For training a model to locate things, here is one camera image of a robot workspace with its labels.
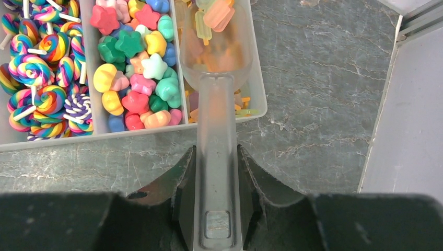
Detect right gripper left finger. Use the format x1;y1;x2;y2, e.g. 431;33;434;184
1;147;196;250

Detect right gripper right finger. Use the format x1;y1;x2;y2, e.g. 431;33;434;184
237;145;442;250

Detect clear plastic scoop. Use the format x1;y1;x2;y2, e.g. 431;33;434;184
180;1;253;250

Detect popsicle candies in scoop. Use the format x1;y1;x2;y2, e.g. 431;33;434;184
194;0;235;46

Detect clear compartment candy tray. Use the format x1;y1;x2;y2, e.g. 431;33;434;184
1;1;267;151

